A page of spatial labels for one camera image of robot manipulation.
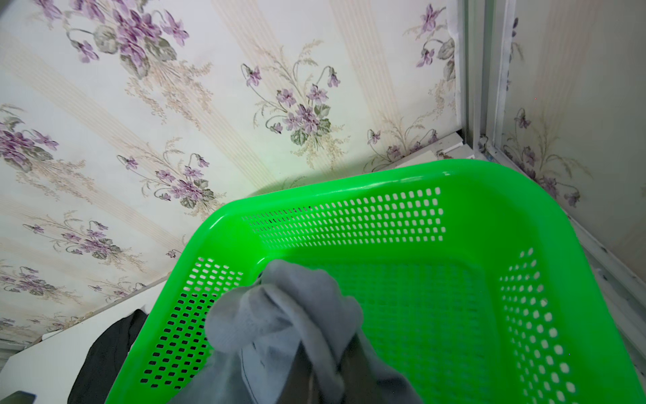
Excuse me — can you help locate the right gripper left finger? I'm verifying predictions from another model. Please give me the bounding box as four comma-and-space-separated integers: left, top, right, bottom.
277, 343, 322, 404

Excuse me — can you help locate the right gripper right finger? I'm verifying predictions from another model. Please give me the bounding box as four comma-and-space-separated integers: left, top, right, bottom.
339, 335, 385, 404

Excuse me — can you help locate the grey t-shirt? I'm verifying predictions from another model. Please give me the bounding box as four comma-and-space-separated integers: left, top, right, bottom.
174, 260, 421, 403

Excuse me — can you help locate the green plastic basket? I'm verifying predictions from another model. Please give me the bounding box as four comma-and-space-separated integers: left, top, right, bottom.
108, 160, 645, 403

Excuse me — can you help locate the black t-shirt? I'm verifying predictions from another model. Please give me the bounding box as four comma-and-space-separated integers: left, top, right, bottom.
67, 309, 148, 404

